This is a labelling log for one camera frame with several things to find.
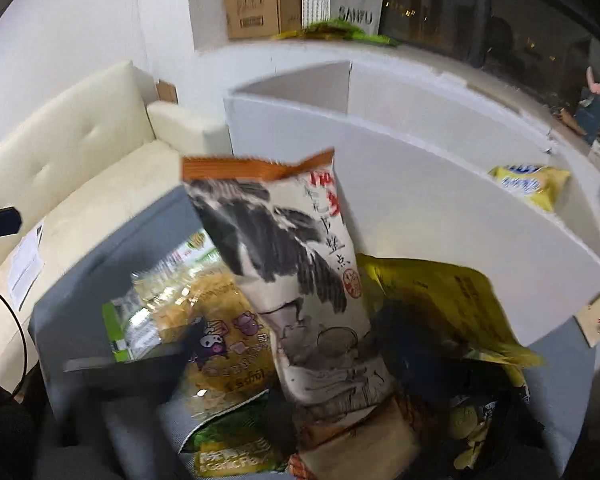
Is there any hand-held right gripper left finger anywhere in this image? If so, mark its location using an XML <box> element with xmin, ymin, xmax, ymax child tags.
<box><xmin>62</xmin><ymin>339</ymin><xmax>197</xmax><ymax>407</ymax></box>

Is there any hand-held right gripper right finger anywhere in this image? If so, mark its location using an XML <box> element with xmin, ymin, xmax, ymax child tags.
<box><xmin>371</xmin><ymin>300</ymin><xmax>481</xmax><ymax>411</ymax></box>

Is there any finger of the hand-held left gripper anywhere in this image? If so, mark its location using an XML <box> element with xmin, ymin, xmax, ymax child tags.
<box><xmin>0</xmin><ymin>206</ymin><xmax>22</xmax><ymax>241</ymax></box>

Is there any white cardboard box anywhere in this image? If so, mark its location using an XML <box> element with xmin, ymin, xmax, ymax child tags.
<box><xmin>223</xmin><ymin>60</ymin><xmax>600</xmax><ymax>347</ymax></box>

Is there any beige ink-painting snack packet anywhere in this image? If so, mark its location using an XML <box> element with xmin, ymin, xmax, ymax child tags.
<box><xmin>181</xmin><ymin>149</ymin><xmax>417</xmax><ymax>411</ymax></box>

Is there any green and white snack packet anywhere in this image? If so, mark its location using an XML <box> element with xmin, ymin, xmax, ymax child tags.
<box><xmin>102</xmin><ymin>230</ymin><xmax>227</xmax><ymax>364</ymax></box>

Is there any white paper sheet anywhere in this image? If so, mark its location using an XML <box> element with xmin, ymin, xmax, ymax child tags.
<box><xmin>7</xmin><ymin>220</ymin><xmax>46</xmax><ymax>312</ymax></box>

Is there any grey-blue tablecloth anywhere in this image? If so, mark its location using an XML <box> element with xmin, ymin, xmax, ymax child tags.
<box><xmin>27</xmin><ymin>187</ymin><xmax>599</xmax><ymax>480</ymax></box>

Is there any yellow cartoon-print snack packet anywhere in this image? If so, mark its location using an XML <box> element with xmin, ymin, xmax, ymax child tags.
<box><xmin>132</xmin><ymin>267</ymin><xmax>282</xmax><ymax>423</ymax></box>

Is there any cream leather sofa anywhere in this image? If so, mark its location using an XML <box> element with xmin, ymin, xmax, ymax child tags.
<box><xmin>0</xmin><ymin>60</ymin><xmax>232</xmax><ymax>402</ymax></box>

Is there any brown snack packet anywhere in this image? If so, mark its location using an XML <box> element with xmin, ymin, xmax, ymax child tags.
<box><xmin>289</xmin><ymin>394</ymin><xmax>422</xmax><ymax>480</ymax></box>

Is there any dark yellow-figure snack packet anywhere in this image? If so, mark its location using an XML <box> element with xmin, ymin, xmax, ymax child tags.
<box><xmin>445</xmin><ymin>389</ymin><xmax>531</xmax><ymax>472</ymax></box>

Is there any green and yellow snack packet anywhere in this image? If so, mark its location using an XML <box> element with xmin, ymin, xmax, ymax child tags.
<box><xmin>182</xmin><ymin>404</ymin><xmax>292</xmax><ymax>479</ymax></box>

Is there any pale yellow snack packet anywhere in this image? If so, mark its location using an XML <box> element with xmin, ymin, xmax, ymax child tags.
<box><xmin>488</xmin><ymin>164</ymin><xmax>571</xmax><ymax>213</ymax></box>

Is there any small cardboard flap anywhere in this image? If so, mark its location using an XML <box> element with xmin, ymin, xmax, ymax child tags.
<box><xmin>155</xmin><ymin>80</ymin><xmax>179</xmax><ymax>106</ymax></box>

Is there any brown wrapper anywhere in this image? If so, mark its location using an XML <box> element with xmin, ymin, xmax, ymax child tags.
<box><xmin>554</xmin><ymin>106</ymin><xmax>578</xmax><ymax>133</ymax></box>

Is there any blue printed gift box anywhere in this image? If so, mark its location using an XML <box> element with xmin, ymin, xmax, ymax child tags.
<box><xmin>572</xmin><ymin>87</ymin><xmax>600</xmax><ymax>147</ymax></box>

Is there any pile of green sachets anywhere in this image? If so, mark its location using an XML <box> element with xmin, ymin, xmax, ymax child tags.
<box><xmin>272</xmin><ymin>17</ymin><xmax>401</xmax><ymax>47</ymax></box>

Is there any dark window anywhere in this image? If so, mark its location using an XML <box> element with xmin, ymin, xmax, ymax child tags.
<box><xmin>380</xmin><ymin>0</ymin><xmax>600</xmax><ymax>97</ymax></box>

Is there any black cable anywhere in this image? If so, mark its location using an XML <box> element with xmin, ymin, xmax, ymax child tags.
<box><xmin>0</xmin><ymin>280</ymin><xmax>29</xmax><ymax>397</ymax></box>

